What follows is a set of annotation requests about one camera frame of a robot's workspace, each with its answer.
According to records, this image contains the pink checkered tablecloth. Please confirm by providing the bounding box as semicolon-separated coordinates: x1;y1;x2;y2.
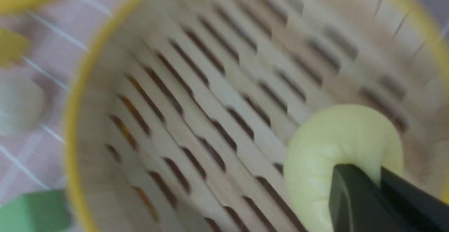
0;0;148;232

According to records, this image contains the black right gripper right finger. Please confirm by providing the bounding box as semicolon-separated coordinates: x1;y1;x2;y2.
381;168;449;232

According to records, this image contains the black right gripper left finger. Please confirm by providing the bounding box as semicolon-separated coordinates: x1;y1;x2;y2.
328;164;417;232

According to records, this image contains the green cube block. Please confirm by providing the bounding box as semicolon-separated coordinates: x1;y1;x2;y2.
0;190;72;232

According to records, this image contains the yellow bamboo steamer tray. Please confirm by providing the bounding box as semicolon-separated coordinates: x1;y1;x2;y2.
65;0;448;232

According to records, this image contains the white bun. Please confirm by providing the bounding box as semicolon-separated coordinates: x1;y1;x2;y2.
0;75;45;137

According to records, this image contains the yellow cube block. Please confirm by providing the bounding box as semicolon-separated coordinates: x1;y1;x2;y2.
0;28;31;69

